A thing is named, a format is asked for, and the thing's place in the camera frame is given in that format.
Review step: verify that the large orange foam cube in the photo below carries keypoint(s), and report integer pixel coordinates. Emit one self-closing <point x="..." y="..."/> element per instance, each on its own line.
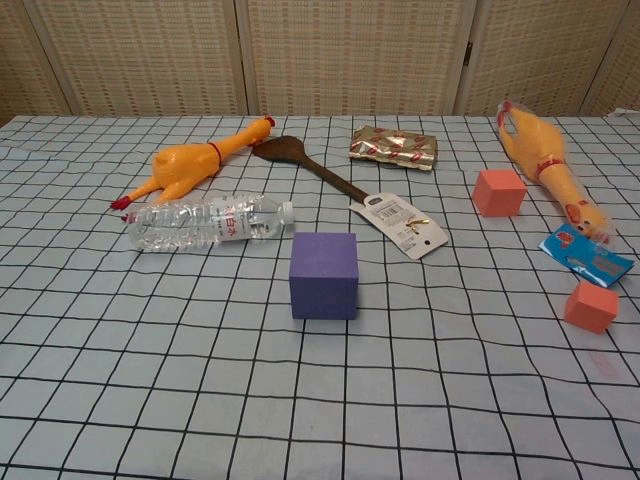
<point x="497" y="195"/>

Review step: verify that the small orange foam cube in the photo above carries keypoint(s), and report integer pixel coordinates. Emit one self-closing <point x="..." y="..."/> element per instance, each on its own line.
<point x="590" y="307"/>

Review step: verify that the purple foam cube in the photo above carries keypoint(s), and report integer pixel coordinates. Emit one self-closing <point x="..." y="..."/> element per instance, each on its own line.
<point x="322" y="280"/>

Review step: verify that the white paper spatula tag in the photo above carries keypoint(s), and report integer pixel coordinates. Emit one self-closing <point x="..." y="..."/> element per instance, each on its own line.
<point x="400" y="220"/>

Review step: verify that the dark wooden spatula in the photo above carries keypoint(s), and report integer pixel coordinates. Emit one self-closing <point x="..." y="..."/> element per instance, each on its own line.
<point x="280" y="148"/>

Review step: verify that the gold foil snack packet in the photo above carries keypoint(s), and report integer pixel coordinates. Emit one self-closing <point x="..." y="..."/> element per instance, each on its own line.
<point x="395" y="147"/>

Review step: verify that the clear plastic water bottle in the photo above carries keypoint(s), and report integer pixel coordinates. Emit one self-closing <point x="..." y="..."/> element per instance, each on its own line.
<point x="200" y="225"/>

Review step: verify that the bare yellow rubber chicken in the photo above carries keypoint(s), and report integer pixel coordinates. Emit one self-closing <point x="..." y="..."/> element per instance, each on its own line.
<point x="185" y="165"/>

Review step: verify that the beige woven folding screen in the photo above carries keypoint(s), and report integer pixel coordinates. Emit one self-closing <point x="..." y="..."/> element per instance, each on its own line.
<point x="350" y="55"/>

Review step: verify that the checkered light blue tablecloth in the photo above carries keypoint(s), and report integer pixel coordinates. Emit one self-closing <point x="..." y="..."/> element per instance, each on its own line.
<point x="150" y="375"/>

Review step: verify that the bagged yellow rubber chicken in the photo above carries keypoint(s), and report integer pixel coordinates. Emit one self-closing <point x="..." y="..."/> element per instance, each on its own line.
<point x="537" y="145"/>

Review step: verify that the metal screen hinge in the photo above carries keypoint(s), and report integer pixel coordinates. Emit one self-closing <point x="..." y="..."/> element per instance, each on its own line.
<point x="469" y="53"/>

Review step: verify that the blue printed package card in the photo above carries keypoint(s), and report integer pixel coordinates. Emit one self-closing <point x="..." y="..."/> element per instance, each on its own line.
<point x="590" y="257"/>

